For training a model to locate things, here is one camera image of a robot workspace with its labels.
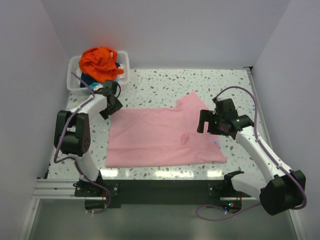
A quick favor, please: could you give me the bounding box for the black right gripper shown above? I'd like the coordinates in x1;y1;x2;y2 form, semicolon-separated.
197;109;229;136

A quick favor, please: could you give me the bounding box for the pink t shirt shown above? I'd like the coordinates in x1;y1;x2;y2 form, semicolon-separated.
105;92;227;168

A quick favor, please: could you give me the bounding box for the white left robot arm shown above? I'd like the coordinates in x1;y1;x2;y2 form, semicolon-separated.
53;80;123;196

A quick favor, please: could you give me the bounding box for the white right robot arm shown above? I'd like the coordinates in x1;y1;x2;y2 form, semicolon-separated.
197;98;307;216

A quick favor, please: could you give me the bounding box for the white garment in basket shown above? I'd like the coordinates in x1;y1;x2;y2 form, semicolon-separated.
115;62;125;83

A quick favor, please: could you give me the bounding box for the teal t shirt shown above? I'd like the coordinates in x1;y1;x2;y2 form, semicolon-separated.
89;82;104;91

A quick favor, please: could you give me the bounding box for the dark blue t shirt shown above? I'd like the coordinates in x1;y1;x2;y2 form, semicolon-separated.
80;73;99;89

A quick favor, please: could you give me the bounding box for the orange t shirt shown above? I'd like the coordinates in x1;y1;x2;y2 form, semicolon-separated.
78;46;125;83

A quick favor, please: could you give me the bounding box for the white plastic laundry basket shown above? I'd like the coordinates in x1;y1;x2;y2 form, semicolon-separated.
66;50;130;96

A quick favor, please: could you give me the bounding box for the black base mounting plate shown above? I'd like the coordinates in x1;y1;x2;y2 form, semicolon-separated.
73;179;247;213

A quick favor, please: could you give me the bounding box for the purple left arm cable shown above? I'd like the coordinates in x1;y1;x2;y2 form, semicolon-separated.
53;71;112;201

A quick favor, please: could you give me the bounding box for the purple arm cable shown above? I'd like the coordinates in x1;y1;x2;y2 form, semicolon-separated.
195;86;308;221
53;71;112;201

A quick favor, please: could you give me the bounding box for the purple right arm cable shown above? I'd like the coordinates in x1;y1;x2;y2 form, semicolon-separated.
195;86;308;221

